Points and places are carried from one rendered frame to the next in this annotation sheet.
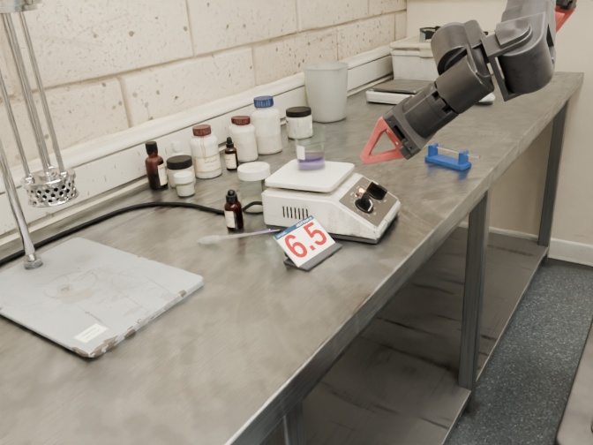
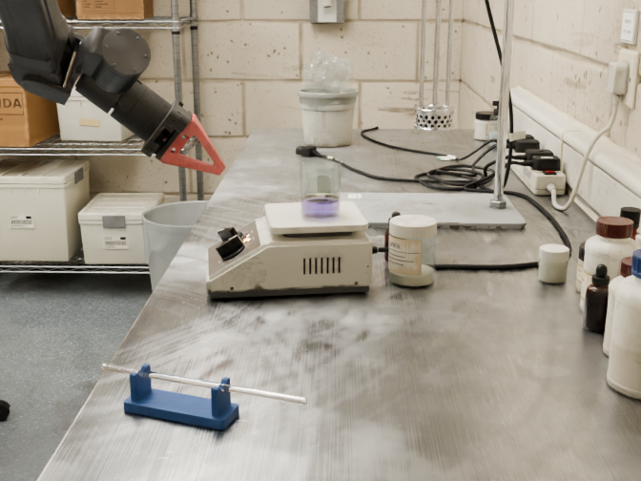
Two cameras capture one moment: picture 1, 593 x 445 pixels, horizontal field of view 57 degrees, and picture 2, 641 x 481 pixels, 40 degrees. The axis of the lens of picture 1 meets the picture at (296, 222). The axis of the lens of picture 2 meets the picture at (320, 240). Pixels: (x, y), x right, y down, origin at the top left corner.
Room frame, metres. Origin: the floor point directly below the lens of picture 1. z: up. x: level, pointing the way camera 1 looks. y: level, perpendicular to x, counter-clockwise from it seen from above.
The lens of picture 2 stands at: (1.75, -0.63, 1.12)
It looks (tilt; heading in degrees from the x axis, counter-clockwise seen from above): 16 degrees down; 146
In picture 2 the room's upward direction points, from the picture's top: straight up
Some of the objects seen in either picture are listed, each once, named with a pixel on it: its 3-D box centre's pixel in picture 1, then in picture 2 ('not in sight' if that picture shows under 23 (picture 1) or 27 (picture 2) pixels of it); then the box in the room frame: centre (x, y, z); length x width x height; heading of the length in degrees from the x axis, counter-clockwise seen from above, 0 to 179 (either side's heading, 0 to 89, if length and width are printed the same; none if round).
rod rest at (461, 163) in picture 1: (447, 155); (180, 394); (1.10, -0.33, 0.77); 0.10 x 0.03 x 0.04; 35
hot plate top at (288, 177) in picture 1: (310, 174); (314, 217); (0.87, -0.03, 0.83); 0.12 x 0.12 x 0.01; 63
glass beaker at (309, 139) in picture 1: (311, 147); (320, 188); (0.89, -0.03, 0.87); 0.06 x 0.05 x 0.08; 163
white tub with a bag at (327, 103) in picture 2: not in sight; (327, 97); (0.06, 0.55, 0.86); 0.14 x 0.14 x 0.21
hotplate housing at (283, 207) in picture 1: (326, 199); (294, 250); (0.85, -0.05, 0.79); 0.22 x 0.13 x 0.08; 63
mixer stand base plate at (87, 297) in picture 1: (82, 286); (424, 209); (0.68, 0.31, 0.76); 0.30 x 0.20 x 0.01; 54
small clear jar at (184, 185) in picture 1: (184, 184); (552, 264); (1.04, 0.22, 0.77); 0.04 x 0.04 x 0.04
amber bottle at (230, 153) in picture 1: (230, 153); (598, 296); (1.18, 0.13, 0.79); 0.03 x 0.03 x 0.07
